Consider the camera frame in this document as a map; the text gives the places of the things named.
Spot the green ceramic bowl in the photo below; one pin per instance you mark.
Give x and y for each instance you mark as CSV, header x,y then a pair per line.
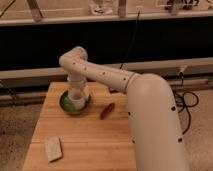
x,y
67,106

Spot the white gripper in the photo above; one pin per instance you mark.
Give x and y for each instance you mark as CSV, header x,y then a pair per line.
x,y
77,90

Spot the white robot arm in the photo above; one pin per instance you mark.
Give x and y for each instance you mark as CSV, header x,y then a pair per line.
x,y
152,112

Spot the brown dried chili pepper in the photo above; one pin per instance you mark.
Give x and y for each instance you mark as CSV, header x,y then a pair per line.
x,y
109,108

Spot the grey sponge block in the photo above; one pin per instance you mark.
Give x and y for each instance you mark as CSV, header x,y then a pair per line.
x,y
53,149

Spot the white ceramic cup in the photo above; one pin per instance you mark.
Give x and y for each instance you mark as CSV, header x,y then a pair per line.
x,y
78,102

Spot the brown wooden brush block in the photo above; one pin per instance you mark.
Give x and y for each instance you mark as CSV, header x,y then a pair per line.
x,y
112,90

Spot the wooden cutting board table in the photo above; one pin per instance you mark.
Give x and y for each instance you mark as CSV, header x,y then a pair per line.
x,y
88,142

